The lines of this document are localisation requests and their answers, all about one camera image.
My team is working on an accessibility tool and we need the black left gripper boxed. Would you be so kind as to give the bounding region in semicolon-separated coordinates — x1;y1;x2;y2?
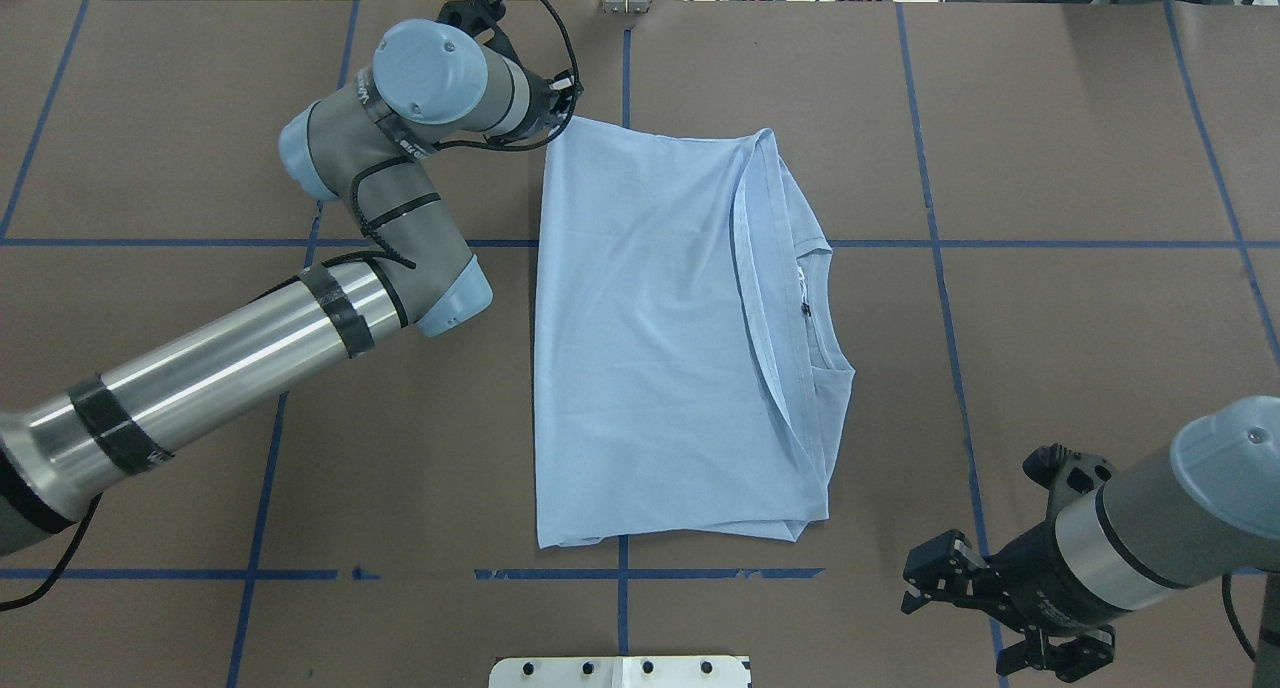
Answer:
520;69;584;139

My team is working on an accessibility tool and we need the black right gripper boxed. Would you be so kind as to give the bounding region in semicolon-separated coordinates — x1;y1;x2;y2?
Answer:
901;529;1116;682

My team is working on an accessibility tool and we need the light blue t-shirt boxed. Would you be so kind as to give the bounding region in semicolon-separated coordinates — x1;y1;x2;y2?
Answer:
532;118;856;549

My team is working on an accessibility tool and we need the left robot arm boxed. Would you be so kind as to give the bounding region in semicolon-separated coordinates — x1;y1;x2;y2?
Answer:
1;19;582;555

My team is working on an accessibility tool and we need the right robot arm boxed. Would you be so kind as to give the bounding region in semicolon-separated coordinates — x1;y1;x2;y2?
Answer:
901;396;1279;687

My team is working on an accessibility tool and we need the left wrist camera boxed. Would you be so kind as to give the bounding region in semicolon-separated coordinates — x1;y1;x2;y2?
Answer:
435;0;518;61

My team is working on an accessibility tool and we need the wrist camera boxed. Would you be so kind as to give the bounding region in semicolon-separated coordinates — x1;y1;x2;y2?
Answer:
435;0;518;61
1021;442;1116;520

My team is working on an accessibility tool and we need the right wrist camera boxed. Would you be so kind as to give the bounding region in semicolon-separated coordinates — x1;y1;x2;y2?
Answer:
1021;442;1116;520

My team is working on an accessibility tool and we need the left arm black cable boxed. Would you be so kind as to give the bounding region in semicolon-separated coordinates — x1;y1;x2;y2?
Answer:
349;0;582;269

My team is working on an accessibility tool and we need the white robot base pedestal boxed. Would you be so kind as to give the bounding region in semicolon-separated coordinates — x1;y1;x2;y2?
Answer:
488;655;753;687

